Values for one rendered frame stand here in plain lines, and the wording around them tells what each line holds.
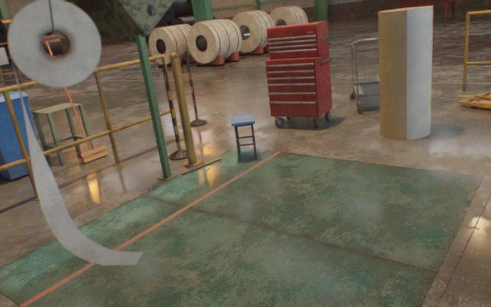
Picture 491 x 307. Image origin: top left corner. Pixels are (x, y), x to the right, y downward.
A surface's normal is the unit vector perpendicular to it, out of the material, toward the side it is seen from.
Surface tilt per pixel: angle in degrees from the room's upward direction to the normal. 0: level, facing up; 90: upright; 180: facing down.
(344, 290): 0
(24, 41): 90
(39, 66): 90
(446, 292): 0
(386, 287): 0
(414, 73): 90
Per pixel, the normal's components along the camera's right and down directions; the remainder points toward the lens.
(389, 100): -0.82, 0.28
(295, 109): -0.52, 0.34
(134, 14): 0.77, 0.11
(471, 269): -0.12, -0.94
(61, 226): 0.59, 0.18
